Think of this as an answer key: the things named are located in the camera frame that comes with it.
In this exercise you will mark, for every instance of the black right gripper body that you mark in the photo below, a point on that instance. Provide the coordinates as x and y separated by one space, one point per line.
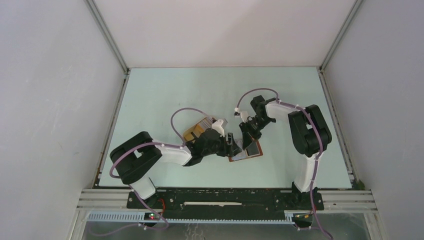
257 123

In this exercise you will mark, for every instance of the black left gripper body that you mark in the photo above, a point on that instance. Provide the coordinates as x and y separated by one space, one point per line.
219 148

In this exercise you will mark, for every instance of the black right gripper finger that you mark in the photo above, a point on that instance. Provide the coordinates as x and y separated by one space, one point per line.
255 135
247 139

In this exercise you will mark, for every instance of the white portrait credit card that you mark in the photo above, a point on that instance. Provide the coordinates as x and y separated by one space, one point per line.
239 143

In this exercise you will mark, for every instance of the black credit card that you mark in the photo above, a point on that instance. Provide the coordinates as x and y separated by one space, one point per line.
253 150

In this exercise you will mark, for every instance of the brown leather card holder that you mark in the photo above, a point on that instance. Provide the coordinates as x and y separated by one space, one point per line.
242 156

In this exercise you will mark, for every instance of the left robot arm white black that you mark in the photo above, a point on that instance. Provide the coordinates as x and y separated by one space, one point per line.
132 160

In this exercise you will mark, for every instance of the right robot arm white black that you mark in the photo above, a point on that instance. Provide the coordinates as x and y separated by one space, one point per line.
309 131

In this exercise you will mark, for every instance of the stack of credit cards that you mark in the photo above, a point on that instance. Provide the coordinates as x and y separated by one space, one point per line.
206 123

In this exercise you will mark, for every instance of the beige oval card tray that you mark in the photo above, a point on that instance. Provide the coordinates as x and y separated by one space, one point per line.
192 133

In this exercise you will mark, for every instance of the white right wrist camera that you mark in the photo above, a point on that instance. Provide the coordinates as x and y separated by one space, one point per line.
242 114

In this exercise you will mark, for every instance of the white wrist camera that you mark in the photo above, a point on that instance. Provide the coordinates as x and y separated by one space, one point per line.
242 114
219 126

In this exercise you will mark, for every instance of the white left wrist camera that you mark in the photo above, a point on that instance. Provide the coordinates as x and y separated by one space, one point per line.
219 126

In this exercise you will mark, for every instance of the white toothed cable duct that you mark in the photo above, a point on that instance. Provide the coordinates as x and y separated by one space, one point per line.
144 217

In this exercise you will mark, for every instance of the aluminium frame rail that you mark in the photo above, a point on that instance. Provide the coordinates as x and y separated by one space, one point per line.
334 201

